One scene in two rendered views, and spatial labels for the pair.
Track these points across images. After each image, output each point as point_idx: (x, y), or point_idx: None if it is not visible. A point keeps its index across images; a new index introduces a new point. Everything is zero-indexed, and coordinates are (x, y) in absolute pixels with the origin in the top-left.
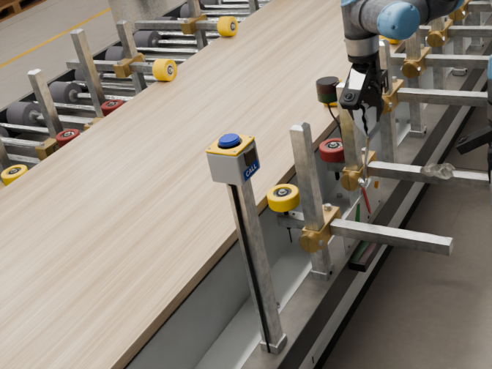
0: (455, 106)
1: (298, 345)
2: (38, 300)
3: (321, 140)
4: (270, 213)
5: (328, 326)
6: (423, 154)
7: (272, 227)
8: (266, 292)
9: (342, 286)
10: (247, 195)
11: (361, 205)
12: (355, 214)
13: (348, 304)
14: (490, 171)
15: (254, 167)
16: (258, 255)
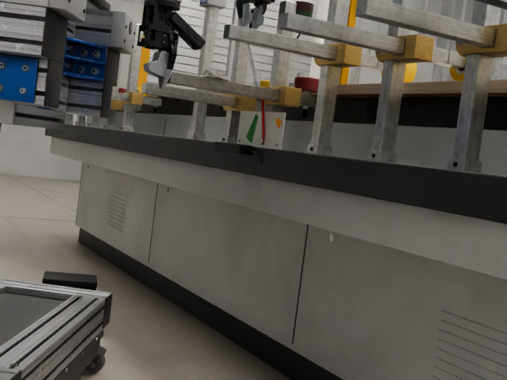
0: (459, 189)
1: (188, 144)
2: None
3: (339, 90)
4: (306, 129)
5: (221, 195)
6: (345, 170)
7: (304, 143)
8: (196, 90)
9: (219, 157)
10: (205, 18)
11: (259, 121)
12: (252, 121)
13: (350, 375)
14: (136, 22)
15: (204, 0)
16: (199, 60)
